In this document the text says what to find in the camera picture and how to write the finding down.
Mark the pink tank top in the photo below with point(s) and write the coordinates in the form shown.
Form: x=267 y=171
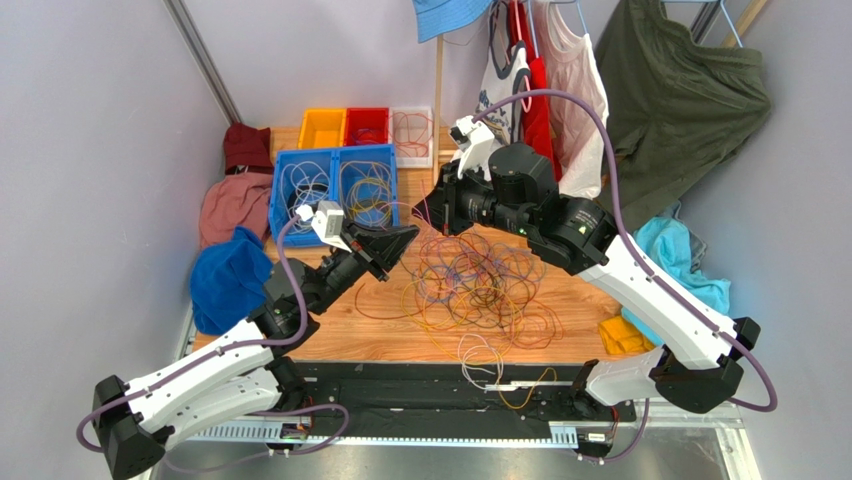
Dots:
x=571 y=67

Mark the olive green shirt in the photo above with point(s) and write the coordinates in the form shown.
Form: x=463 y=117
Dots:
x=677 y=109

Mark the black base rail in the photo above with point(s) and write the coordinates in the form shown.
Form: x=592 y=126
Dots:
x=434 y=401

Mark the wooden rack pole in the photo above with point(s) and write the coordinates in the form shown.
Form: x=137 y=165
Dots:
x=436 y=130

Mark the cyan cloth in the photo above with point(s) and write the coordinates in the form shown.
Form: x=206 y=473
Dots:
x=670 y=244

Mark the yellow cloth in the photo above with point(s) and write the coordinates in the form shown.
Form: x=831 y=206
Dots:
x=620 y=337

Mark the blue double bin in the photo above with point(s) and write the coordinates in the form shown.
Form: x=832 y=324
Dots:
x=361 y=179

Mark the metal corner post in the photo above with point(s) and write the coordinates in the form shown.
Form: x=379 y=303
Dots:
x=193 y=39

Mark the red garment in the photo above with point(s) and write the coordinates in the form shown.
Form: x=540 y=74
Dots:
x=536 y=126

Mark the blue bucket hat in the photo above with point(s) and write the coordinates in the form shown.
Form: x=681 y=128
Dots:
x=438 y=17

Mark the white printed shirt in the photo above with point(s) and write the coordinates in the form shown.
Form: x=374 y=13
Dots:
x=506 y=74

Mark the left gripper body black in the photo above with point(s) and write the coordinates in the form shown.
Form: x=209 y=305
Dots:
x=357 y=262

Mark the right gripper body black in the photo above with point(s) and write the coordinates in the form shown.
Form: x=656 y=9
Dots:
x=450 y=207

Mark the pink cloth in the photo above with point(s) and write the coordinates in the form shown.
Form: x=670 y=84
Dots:
x=238 y=200

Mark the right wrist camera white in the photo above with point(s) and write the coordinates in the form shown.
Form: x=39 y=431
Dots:
x=475 y=140

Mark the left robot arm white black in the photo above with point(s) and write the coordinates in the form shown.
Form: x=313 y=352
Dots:
x=246 y=370

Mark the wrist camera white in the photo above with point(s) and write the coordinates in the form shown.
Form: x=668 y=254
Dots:
x=475 y=140
x=326 y=220

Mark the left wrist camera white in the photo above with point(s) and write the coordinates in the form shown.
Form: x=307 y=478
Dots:
x=326 y=220

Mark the blue cloth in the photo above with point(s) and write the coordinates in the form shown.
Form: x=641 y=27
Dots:
x=227 y=282

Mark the dark red cloth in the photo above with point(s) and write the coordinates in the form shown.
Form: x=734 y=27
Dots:
x=247 y=149

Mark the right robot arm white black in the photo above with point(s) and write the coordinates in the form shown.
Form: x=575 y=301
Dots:
x=696 y=368

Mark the red small bin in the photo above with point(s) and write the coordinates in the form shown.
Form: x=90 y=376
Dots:
x=366 y=126

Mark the yellow small bin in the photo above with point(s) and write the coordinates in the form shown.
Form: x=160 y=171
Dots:
x=322 y=128

